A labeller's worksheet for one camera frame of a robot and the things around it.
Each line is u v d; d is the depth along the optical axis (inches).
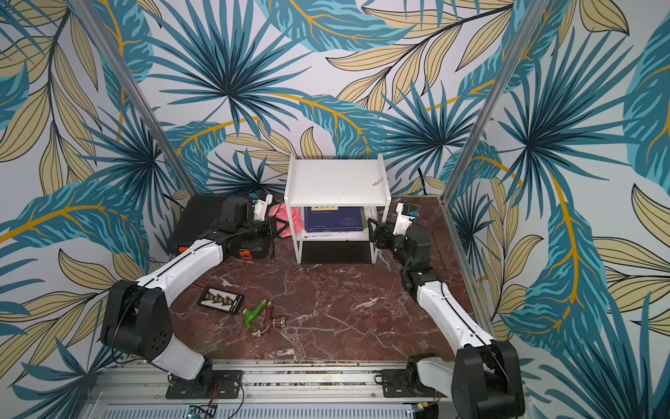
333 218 33.9
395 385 28.8
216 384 28.4
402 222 27.9
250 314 33.7
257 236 29.5
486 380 15.7
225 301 34.6
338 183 30.2
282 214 31.7
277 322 32.1
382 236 27.8
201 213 41.9
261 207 30.7
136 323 17.2
